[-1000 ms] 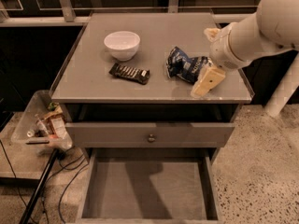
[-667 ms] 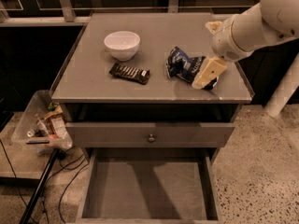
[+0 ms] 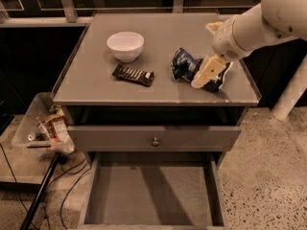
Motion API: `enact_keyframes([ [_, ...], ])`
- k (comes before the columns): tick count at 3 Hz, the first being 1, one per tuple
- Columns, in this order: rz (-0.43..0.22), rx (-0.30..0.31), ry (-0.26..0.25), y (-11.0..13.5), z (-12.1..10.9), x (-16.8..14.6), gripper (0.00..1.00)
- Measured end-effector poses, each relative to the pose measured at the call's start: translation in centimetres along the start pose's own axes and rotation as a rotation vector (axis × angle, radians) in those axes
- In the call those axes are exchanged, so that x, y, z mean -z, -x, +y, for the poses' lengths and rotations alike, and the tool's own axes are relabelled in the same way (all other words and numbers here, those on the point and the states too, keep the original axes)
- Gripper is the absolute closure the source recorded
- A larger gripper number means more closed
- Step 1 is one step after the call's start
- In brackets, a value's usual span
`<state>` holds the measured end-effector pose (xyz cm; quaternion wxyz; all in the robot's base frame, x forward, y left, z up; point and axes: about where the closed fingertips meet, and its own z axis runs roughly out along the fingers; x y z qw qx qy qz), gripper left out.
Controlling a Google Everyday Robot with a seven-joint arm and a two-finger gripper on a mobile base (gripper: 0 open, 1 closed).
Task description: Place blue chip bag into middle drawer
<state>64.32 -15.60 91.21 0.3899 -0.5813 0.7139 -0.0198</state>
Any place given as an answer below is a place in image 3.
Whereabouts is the metal window railing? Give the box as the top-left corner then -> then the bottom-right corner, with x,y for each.
0,0 -> 260,28

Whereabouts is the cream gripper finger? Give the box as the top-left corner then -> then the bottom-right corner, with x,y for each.
205,21 -> 222,35
191,55 -> 226,88

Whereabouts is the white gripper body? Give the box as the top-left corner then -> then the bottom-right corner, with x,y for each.
212,14 -> 252,61

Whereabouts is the white ceramic bowl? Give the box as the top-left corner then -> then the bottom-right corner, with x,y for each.
106,32 -> 145,62

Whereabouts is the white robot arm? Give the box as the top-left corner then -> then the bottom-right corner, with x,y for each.
191,0 -> 307,88

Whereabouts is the black floor cable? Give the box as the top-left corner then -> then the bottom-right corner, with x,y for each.
41,150 -> 92,230

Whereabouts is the orange snack packet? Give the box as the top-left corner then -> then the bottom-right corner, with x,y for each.
43,109 -> 69,143

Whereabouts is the clear plastic bin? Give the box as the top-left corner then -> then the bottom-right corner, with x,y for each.
12,92 -> 75,158

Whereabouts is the black tripod leg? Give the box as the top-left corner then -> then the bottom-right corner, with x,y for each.
19,152 -> 60,230

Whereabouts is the open grey middle drawer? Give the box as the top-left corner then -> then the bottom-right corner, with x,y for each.
78,152 -> 230,230

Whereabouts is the white table leg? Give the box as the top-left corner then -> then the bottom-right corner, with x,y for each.
272,55 -> 307,121

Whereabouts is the round metal drawer knob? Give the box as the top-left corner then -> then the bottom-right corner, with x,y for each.
152,137 -> 160,147

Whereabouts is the grey drawer cabinet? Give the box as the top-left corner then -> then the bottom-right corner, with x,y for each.
51,12 -> 262,230

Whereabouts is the black snack bar wrapper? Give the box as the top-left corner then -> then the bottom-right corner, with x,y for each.
112,64 -> 154,87

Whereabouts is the grey top drawer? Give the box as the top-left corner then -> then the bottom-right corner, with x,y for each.
68,126 -> 241,152

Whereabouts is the blue chip bag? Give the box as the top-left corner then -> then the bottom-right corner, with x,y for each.
171,48 -> 231,92

